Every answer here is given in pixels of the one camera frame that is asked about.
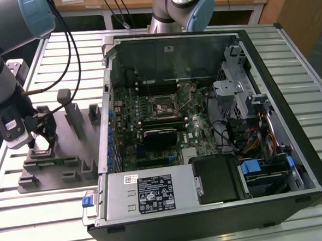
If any black camera cable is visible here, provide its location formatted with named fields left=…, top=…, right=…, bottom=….
left=16, top=0, right=82, bottom=118

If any silver finned heat sink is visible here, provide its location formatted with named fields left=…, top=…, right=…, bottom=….
left=181, top=147, right=199, bottom=164

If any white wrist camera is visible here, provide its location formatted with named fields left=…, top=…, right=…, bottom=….
left=0, top=106, right=35, bottom=150

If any grey parts rack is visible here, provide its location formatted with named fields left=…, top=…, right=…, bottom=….
left=11, top=87, right=107, bottom=195

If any black graphics card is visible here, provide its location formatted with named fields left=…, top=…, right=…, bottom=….
left=141, top=126, right=179, bottom=153

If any blue case latch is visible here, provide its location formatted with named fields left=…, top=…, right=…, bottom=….
left=81, top=192, right=95, bottom=208

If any grey plastic bracket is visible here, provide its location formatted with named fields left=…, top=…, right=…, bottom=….
left=245, top=93, right=273, bottom=113

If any metal drive cage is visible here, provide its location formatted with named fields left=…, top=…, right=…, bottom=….
left=210, top=45, right=263, bottom=126

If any black plastic shroud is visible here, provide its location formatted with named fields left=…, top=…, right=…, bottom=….
left=188, top=153, right=239, bottom=206

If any silver power supply unit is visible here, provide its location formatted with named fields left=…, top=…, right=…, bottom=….
left=97, top=163, right=206, bottom=222

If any black PC case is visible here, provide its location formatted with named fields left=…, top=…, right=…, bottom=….
left=71, top=22, right=322, bottom=241

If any blue disk carrier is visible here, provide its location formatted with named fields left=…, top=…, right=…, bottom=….
left=240, top=160, right=263, bottom=176

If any green motherboard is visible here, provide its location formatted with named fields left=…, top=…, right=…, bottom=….
left=108, top=73, right=222, bottom=173

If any metal socket cover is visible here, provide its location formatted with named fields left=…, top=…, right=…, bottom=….
left=174, top=81, right=202, bottom=112

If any CPU socket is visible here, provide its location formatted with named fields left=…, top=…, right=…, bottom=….
left=147, top=93, right=184, bottom=121

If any coloured wire bundle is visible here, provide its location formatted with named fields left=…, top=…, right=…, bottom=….
left=241, top=110, right=280, bottom=156

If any brown wooden cabinet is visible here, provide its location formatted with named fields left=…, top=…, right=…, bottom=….
left=259, top=0, right=322, bottom=62

